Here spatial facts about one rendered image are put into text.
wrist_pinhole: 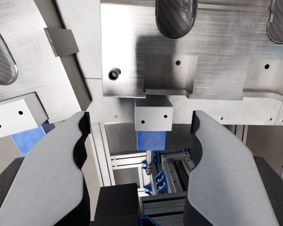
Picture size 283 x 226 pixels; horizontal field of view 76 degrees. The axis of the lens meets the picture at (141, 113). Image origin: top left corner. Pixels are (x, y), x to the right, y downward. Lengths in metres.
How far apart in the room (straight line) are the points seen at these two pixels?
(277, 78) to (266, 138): 1.31
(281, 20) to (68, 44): 0.23
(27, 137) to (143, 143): 0.15
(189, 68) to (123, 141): 0.82
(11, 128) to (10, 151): 1.25
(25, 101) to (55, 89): 0.03
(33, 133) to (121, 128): 0.74
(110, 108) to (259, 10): 0.22
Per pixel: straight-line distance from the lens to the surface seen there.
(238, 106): 0.34
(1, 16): 0.25
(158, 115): 0.24
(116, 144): 1.01
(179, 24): 0.20
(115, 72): 0.17
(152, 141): 0.27
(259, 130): 1.50
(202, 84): 0.20
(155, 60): 0.22
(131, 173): 1.12
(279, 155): 1.72
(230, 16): 0.21
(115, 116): 0.30
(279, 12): 0.24
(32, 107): 0.24
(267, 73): 0.27
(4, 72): 0.27
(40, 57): 0.24
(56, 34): 0.24
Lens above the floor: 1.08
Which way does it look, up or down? 69 degrees down
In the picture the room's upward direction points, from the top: 170 degrees clockwise
